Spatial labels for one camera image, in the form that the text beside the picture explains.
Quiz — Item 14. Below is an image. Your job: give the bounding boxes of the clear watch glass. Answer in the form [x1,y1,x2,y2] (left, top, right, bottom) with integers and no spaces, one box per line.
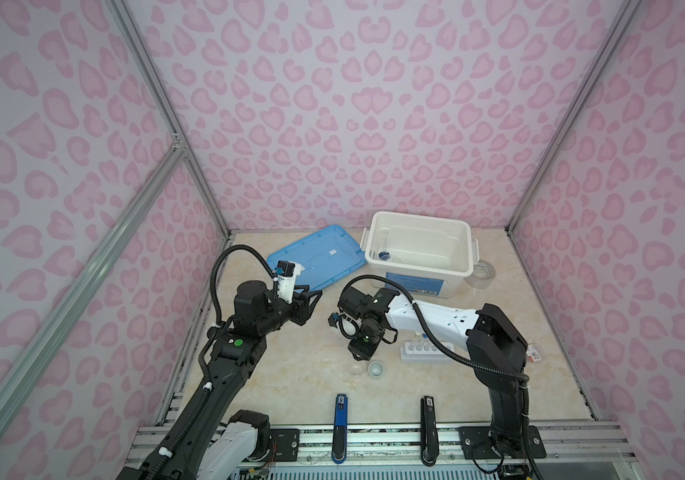
[348,361,366,376]

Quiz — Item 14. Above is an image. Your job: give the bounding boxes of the blue stapler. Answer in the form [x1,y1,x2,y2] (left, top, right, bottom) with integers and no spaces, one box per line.
[332,393,348,465]

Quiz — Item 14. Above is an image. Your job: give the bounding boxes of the small red labelled box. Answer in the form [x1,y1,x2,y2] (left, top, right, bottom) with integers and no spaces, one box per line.
[526,344,544,364]

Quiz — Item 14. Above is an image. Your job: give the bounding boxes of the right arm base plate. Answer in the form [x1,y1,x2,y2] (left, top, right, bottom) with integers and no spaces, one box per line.
[457,425,547,461]

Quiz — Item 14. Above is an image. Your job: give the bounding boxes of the blue plastic bin lid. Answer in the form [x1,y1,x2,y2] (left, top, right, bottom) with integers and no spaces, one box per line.
[268,225,366,290]

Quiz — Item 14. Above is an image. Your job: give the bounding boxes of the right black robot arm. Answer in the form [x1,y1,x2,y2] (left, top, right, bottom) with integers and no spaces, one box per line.
[328,283,529,458]

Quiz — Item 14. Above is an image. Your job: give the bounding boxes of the right black corrugated cable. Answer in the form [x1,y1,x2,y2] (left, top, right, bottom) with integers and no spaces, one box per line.
[341,274,544,480]

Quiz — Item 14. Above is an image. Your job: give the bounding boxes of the clear petri dish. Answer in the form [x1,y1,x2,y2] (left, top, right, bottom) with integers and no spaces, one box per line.
[386,250,418,265]

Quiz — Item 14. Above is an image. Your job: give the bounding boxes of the white test tube rack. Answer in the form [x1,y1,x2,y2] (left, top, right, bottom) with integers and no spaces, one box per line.
[400,339,451,363]

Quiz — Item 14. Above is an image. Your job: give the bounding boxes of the white plastic storage bin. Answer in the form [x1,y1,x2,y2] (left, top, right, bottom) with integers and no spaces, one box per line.
[360,211,480,298]

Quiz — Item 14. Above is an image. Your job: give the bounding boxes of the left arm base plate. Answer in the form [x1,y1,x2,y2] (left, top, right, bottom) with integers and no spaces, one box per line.
[242,428,300,463]

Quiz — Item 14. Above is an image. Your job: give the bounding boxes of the clear tape roll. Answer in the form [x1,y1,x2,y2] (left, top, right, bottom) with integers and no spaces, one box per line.
[465,260,496,290]

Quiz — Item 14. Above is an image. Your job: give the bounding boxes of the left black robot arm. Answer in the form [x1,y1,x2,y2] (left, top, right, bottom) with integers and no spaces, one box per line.
[118,280,322,479]

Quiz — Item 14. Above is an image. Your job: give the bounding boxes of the black stapler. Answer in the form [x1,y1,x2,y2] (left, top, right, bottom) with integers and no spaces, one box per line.
[420,396,439,467]

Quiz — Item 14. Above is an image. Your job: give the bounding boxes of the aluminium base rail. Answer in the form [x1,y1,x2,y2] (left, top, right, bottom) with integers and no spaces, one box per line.
[126,421,645,479]

